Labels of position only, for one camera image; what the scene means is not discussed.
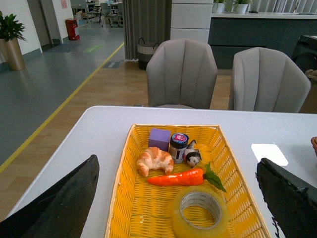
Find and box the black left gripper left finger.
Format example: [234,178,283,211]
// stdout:
[0,155,100,238]

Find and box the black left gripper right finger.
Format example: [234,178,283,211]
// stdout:
[256,158,317,238]

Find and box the clear yellowish tape roll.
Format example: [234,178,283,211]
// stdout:
[171,186,229,238]

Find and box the brown wicker basket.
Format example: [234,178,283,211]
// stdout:
[311,136,317,155]

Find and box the yellow woven basket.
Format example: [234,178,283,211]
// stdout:
[105,124,270,238]

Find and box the dark woven laundry basket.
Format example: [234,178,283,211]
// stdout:
[137,37,159,70]

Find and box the white label on table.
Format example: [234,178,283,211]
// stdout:
[251,144,289,166]

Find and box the orange toy carrot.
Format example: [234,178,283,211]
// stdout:
[147,162,226,192]

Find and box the toy croissant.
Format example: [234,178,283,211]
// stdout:
[136,147,174,177]

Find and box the black white animal figurine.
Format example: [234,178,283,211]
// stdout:
[184,139,202,168]

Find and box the purple foam block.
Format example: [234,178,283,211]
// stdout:
[148,128,171,152]

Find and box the grey chair right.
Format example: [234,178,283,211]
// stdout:
[228,47,311,113]

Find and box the grey chair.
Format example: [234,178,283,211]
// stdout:
[228,47,311,113]
[146,38,217,109]

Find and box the small dark jar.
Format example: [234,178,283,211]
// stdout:
[169,132,189,164]

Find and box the grey chair left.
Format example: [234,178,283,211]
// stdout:
[146,38,217,109]

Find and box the dark counter with white top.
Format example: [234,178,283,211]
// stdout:
[208,12,317,69]

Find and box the gold planter with plant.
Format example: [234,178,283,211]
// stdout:
[0,12,26,71]

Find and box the red bin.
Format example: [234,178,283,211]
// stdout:
[65,18,80,41]

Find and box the white potted plant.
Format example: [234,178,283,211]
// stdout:
[233,0,251,14]

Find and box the grey curtain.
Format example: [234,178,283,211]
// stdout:
[122,0,172,60]

